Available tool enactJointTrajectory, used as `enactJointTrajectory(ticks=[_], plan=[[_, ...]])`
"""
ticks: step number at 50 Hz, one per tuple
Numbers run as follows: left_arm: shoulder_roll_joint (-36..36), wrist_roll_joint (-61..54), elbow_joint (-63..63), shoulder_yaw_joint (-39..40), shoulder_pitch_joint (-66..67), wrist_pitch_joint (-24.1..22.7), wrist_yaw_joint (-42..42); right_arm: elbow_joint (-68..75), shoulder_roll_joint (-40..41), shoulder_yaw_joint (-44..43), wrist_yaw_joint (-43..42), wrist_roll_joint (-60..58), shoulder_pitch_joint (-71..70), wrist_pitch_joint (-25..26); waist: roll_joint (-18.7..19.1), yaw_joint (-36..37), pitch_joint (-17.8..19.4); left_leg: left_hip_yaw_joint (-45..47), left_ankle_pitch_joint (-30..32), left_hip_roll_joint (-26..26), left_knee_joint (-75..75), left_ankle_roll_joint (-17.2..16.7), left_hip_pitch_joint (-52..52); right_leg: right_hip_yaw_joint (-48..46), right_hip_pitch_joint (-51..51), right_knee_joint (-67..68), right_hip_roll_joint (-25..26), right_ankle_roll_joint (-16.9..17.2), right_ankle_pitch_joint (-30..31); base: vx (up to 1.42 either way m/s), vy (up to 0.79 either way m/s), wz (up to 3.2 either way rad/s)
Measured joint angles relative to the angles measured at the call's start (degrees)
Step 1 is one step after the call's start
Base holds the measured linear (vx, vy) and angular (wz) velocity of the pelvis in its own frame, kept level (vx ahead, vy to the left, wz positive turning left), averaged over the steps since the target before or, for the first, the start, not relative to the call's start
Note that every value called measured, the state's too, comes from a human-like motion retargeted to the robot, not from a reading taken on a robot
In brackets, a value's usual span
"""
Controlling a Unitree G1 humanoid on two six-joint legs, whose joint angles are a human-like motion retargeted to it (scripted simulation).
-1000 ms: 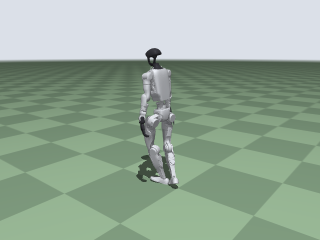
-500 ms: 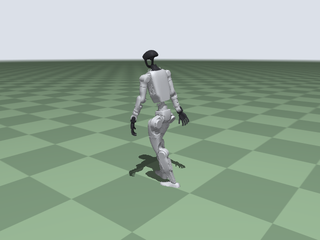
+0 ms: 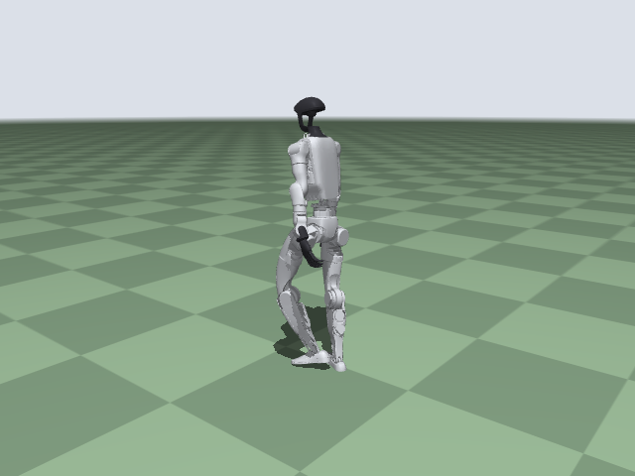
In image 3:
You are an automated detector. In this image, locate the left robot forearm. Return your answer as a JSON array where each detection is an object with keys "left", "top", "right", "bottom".
[{"left": 290, "top": 183, "right": 308, "bottom": 238}]

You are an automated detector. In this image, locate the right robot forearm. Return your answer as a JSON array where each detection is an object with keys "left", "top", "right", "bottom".
[{"left": 326, "top": 190, "right": 340, "bottom": 216}]

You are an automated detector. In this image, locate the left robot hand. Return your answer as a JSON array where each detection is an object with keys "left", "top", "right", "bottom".
[{"left": 297, "top": 226, "right": 323, "bottom": 268}]

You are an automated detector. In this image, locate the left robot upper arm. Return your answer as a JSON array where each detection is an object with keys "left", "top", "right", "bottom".
[{"left": 288, "top": 140, "right": 310, "bottom": 198}]

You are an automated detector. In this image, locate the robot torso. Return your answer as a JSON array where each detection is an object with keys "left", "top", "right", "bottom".
[{"left": 298, "top": 133, "right": 339, "bottom": 243}]

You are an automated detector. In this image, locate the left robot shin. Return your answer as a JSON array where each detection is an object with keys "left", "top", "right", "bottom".
[{"left": 277, "top": 291, "right": 319, "bottom": 354}]

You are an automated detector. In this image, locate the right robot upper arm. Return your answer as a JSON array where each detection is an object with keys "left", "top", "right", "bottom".
[{"left": 334, "top": 141, "right": 341, "bottom": 190}]

